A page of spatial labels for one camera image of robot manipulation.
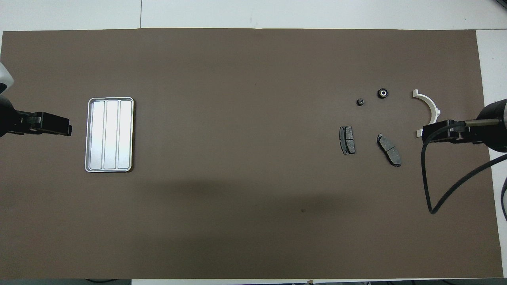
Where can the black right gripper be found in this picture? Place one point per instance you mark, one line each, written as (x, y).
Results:
(439, 134)

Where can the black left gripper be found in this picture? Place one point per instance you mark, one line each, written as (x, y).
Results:
(47, 123)

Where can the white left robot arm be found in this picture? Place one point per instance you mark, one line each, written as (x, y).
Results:
(4, 114)

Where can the silver metal tray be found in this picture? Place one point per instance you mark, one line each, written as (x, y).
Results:
(109, 134)

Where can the elongated dark brake pad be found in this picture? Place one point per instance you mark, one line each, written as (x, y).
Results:
(389, 150)

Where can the rectangular dark brake pad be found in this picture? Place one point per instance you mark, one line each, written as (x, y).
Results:
(347, 139)

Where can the brown table mat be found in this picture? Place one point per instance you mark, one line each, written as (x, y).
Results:
(237, 118)

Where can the white semicircular plastic bracket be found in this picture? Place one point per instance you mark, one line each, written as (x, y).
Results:
(431, 103)

